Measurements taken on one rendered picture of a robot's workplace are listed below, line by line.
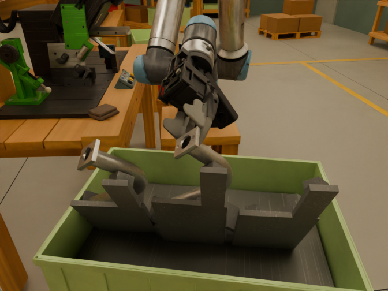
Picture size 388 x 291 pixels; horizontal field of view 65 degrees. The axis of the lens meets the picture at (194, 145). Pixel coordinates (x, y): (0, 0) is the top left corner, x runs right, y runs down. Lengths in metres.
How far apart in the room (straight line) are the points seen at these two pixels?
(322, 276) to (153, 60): 0.64
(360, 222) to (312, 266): 1.54
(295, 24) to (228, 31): 6.50
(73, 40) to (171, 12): 0.93
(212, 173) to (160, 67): 0.38
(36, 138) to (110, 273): 0.76
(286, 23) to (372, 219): 5.65
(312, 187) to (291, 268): 0.30
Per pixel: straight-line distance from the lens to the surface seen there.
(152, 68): 0.80
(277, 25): 7.30
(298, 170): 0.93
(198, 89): 0.56
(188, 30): 0.72
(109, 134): 1.16
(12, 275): 1.84
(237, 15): 1.06
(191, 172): 0.93
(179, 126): 0.56
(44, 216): 2.30
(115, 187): 0.53
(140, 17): 4.70
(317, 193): 0.52
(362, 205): 2.45
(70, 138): 1.22
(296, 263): 0.78
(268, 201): 0.92
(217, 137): 1.21
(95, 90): 1.61
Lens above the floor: 1.44
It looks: 31 degrees down
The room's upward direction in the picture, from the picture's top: straight up
